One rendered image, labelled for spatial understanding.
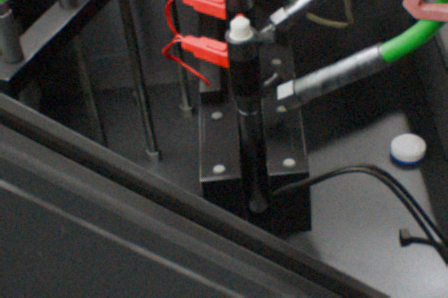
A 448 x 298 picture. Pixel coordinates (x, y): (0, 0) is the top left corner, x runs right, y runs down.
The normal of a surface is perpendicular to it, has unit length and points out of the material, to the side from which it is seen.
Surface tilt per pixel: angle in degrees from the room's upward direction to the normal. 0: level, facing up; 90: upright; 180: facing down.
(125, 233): 90
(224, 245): 43
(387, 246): 0
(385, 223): 0
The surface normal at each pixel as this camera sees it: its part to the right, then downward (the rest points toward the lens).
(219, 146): -0.10, -0.76
